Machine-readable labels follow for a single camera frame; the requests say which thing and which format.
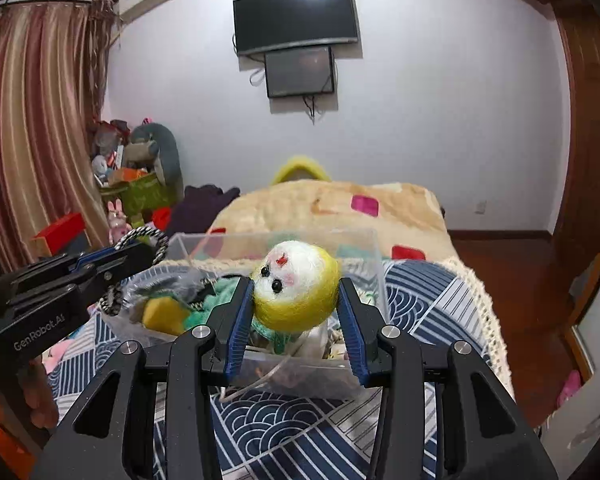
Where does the green storage box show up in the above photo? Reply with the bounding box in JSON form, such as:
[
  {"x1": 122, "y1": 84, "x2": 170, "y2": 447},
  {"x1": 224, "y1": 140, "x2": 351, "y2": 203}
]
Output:
[{"x1": 99, "y1": 174, "x2": 178, "y2": 217}]

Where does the white wardrobe with hearts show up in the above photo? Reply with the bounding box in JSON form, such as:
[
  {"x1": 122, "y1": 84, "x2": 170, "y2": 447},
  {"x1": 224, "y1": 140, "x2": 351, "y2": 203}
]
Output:
[{"x1": 540, "y1": 289, "x2": 600, "y2": 479}]

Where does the dark purple garment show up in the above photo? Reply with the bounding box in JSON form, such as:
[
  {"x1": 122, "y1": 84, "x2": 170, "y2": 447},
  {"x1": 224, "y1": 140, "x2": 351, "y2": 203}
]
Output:
[{"x1": 164, "y1": 184, "x2": 240, "y2": 236}]

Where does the yellow sponge block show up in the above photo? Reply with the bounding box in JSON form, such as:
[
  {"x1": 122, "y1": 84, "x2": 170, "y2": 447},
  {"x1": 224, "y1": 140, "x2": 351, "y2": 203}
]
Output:
[{"x1": 142, "y1": 296, "x2": 190, "y2": 336}]

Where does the grey green dinosaur plush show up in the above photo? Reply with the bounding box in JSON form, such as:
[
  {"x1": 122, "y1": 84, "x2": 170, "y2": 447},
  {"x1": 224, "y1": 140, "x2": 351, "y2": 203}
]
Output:
[{"x1": 122, "y1": 122, "x2": 183, "y2": 196}]

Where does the yellow white felt ball face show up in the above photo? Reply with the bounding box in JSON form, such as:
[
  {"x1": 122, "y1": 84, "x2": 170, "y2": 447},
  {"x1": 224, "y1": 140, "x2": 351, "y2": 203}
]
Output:
[{"x1": 251, "y1": 240, "x2": 341, "y2": 333}]

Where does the green knitted cloth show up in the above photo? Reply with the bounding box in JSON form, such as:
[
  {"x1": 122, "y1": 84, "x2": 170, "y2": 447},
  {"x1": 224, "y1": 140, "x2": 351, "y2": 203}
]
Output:
[{"x1": 184, "y1": 274, "x2": 300, "y2": 356}]

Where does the yellow plush hoop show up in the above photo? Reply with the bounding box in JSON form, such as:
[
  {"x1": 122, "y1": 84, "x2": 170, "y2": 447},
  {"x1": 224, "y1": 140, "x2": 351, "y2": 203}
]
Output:
[{"x1": 272, "y1": 155, "x2": 332, "y2": 185}]

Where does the large black wall television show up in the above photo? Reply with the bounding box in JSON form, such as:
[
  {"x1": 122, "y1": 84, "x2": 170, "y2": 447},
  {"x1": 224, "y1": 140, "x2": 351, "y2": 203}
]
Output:
[{"x1": 233, "y1": 0, "x2": 360, "y2": 55}]

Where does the left hand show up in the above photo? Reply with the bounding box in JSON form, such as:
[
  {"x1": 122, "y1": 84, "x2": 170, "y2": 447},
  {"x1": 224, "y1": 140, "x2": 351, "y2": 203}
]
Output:
[{"x1": 19, "y1": 358, "x2": 59, "y2": 430}]

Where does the pink plush slipper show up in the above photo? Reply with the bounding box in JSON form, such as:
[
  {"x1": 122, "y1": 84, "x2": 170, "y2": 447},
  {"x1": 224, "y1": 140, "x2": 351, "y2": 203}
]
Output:
[{"x1": 42, "y1": 339, "x2": 72, "y2": 374}]

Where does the pink rabbit doll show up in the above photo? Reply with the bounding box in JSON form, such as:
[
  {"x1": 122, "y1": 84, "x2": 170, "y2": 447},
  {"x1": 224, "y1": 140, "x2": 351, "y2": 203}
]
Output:
[{"x1": 107, "y1": 198, "x2": 131, "y2": 245}]

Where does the beige plush blanket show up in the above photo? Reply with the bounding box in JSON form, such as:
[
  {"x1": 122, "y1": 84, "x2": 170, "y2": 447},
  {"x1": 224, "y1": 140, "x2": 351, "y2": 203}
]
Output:
[{"x1": 209, "y1": 180, "x2": 457, "y2": 262}]

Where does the red box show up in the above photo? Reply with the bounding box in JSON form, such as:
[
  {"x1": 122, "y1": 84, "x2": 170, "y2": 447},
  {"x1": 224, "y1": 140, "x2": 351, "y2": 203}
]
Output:
[{"x1": 31, "y1": 212, "x2": 90, "y2": 258}]

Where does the brown wooden door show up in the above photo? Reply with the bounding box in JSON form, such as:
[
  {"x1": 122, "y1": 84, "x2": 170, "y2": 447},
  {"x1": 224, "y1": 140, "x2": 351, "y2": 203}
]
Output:
[{"x1": 553, "y1": 0, "x2": 600, "y2": 326}]

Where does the blue white patterned bedspread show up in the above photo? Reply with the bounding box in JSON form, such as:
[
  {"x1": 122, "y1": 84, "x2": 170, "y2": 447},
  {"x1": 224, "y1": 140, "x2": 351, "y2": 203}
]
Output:
[{"x1": 50, "y1": 258, "x2": 515, "y2": 479}]

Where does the small black wall monitor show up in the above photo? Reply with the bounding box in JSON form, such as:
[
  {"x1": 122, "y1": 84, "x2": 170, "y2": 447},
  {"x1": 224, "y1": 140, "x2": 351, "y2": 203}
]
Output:
[{"x1": 264, "y1": 46, "x2": 335, "y2": 99}]

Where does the striped red beige curtain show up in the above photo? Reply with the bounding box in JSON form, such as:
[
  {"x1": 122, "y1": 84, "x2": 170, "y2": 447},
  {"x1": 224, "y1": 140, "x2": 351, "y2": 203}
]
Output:
[{"x1": 0, "y1": 0, "x2": 116, "y2": 272}]

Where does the black white checkered pouch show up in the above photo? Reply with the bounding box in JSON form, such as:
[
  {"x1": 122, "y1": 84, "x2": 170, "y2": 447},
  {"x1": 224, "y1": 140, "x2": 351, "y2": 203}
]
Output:
[{"x1": 184, "y1": 278, "x2": 216, "y2": 312}]

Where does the clear plastic storage box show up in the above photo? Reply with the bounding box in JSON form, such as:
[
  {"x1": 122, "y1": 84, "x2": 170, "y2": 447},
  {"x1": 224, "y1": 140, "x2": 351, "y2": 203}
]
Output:
[{"x1": 100, "y1": 229, "x2": 388, "y2": 400}]

